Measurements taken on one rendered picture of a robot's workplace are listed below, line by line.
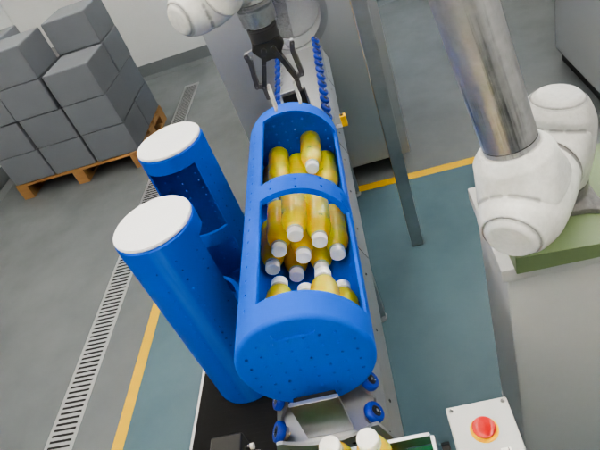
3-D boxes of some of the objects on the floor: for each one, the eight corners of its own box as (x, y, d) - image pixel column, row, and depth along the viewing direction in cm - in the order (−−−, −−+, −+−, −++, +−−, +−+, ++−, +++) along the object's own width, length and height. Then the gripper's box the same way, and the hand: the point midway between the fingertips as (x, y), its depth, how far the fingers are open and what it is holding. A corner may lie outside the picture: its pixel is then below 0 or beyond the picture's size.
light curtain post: (421, 237, 281) (335, -132, 178) (423, 244, 276) (337, -130, 173) (410, 239, 282) (317, -126, 179) (412, 246, 277) (318, -123, 174)
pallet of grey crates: (166, 118, 507) (99, -7, 435) (147, 164, 445) (66, 28, 373) (57, 151, 531) (-23, 37, 459) (25, 199, 469) (-74, 78, 397)
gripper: (296, 6, 133) (320, 89, 148) (224, 29, 136) (255, 108, 151) (297, 16, 127) (323, 102, 142) (222, 40, 130) (254, 121, 145)
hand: (285, 95), depth 144 cm, fingers open, 6 cm apart
